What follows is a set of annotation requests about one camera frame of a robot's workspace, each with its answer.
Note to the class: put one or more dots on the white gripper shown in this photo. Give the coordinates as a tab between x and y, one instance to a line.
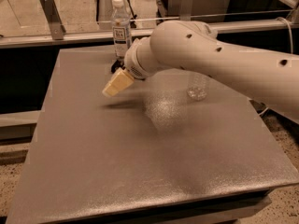
132	64

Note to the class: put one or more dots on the black rxbar chocolate wrapper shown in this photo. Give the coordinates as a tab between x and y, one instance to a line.
116	65

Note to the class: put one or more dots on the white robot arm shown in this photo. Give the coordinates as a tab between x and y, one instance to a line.
265	76

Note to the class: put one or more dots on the tea bottle with white label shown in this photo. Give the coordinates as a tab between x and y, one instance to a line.
121	29

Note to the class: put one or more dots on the clear water bottle red label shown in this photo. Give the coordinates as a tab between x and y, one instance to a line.
197	86

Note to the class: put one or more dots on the left metal rail bracket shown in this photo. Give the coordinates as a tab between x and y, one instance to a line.
55	24

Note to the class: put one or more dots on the metal rail bracket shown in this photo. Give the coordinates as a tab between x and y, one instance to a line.
185	10
55	24

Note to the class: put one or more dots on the right metal rail bracket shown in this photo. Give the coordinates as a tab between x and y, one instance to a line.
185	10

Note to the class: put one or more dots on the horizontal metal rail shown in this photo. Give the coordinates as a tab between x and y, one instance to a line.
98	37

